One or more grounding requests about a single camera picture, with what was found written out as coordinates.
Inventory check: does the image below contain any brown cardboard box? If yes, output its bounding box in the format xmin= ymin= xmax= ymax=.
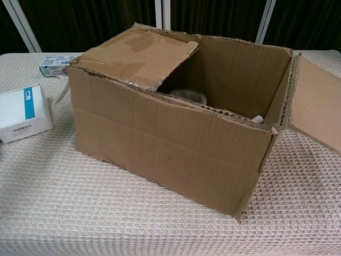
xmin=66 ymin=22 xmax=341 ymax=222

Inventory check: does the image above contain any white box with blue stripe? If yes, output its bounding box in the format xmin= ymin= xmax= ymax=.
xmin=0 ymin=84 xmax=53 ymax=144

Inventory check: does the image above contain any clear tape roll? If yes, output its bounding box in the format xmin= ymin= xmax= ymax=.
xmin=169 ymin=87 xmax=208 ymax=106

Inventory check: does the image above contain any beige waffle tablecloth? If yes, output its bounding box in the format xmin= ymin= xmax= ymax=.
xmin=0 ymin=49 xmax=341 ymax=256

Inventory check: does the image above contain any small blue white carton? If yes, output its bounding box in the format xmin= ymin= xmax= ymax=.
xmin=39 ymin=55 xmax=77 ymax=78

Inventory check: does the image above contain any dark green curtain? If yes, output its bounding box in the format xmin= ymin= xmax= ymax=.
xmin=0 ymin=0 xmax=341 ymax=53

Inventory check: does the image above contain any white partition frame post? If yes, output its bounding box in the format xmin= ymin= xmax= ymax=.
xmin=156 ymin=0 xmax=171 ymax=29
xmin=0 ymin=0 xmax=42 ymax=53
xmin=255 ymin=0 xmax=277 ymax=45

